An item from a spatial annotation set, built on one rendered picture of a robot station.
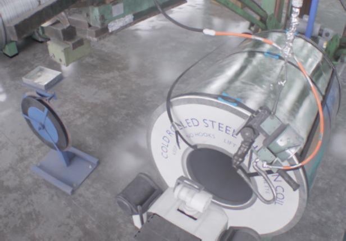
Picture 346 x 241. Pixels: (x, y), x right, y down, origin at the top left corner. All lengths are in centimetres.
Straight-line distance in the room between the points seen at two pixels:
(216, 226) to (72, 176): 219
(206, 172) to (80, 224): 124
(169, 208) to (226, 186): 117
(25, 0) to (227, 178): 486
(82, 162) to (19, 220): 93
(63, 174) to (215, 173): 159
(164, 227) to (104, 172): 203
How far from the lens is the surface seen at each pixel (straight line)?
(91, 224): 261
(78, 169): 302
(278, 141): 123
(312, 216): 284
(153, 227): 97
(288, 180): 133
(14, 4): 571
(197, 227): 97
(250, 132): 128
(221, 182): 215
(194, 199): 90
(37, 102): 246
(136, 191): 105
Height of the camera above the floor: 222
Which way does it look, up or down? 39 degrees down
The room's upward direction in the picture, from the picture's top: straight up
